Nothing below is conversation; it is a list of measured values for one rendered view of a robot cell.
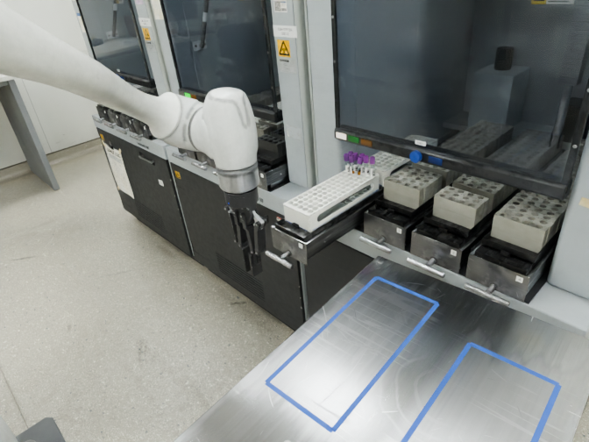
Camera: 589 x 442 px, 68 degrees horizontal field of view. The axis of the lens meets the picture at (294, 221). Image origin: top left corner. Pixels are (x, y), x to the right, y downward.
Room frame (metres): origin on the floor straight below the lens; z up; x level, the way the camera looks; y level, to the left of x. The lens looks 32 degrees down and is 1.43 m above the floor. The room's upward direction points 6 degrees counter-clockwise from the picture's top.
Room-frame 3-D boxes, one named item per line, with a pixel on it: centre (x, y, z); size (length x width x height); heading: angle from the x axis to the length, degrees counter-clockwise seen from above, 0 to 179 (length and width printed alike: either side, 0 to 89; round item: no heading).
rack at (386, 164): (1.27, -0.36, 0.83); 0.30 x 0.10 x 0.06; 131
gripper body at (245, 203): (0.87, 0.11, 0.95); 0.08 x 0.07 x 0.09; 41
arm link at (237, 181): (0.87, 0.11, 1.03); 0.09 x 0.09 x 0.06
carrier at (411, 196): (1.02, -0.30, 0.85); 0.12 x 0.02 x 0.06; 41
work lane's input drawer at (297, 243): (1.16, -0.22, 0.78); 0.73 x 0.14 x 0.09; 131
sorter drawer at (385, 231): (1.18, -0.48, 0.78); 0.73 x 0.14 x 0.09; 131
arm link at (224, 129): (0.88, 0.12, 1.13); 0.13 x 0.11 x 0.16; 47
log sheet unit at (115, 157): (2.40, 1.02, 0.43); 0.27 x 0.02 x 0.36; 41
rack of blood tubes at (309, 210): (1.07, -0.12, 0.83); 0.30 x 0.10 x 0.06; 131
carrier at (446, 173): (1.11, -0.40, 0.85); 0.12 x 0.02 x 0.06; 41
